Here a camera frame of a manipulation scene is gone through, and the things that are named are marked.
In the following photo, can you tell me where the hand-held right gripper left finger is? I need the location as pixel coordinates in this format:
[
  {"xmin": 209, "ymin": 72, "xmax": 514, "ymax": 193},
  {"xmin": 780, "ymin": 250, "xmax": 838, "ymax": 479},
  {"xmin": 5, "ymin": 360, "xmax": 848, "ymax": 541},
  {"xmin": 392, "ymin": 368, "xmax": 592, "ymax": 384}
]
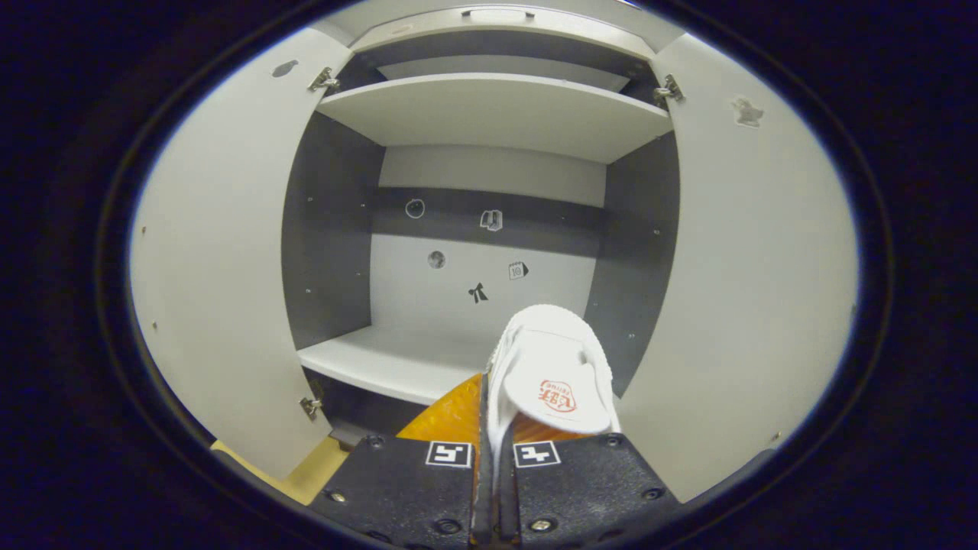
[{"xmin": 308, "ymin": 371, "xmax": 490, "ymax": 549}]

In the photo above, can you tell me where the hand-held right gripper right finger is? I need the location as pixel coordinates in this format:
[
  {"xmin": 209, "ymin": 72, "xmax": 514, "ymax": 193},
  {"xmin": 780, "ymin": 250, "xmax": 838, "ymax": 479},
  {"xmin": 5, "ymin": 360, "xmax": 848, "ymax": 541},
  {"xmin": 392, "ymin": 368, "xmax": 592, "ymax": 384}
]
[{"xmin": 497, "ymin": 412, "xmax": 679, "ymax": 549}]

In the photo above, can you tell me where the white canvas shoe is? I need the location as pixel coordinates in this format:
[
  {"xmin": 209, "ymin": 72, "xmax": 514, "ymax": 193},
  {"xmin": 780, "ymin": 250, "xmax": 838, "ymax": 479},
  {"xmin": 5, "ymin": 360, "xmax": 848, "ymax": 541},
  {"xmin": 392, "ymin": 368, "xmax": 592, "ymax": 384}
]
[{"xmin": 485, "ymin": 304, "xmax": 621, "ymax": 490}]

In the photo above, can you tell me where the grey shoe cabinet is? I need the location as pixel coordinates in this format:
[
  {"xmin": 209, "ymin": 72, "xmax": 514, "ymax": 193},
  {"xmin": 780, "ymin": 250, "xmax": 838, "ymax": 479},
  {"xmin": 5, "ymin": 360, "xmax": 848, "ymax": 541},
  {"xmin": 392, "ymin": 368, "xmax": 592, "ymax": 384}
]
[{"xmin": 279, "ymin": 0, "xmax": 685, "ymax": 451}]

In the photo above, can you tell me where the grey shoe cabinet door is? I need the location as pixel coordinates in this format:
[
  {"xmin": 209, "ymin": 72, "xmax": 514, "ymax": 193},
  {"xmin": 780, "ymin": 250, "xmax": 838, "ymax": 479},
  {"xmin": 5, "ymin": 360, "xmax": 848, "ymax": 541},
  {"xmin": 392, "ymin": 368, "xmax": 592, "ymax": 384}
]
[
  {"xmin": 128, "ymin": 27, "xmax": 354, "ymax": 480},
  {"xmin": 617, "ymin": 32, "xmax": 860, "ymax": 505}
]

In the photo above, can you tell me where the grey cabinet shelf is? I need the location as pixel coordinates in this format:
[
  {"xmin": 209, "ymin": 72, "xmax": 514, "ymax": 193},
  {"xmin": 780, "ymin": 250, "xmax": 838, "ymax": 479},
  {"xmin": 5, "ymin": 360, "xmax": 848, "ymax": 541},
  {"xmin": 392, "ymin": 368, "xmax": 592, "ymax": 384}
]
[
  {"xmin": 377, "ymin": 55, "xmax": 631, "ymax": 92},
  {"xmin": 315, "ymin": 73, "xmax": 673, "ymax": 165},
  {"xmin": 296, "ymin": 325, "xmax": 497, "ymax": 406}
]

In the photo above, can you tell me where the grey cabinet drawer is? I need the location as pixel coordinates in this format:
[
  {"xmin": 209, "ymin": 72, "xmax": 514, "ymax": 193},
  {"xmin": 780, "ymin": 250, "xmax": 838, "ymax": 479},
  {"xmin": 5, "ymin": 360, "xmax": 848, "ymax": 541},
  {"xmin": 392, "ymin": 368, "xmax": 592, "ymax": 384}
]
[{"xmin": 348, "ymin": 4, "xmax": 681, "ymax": 58}]

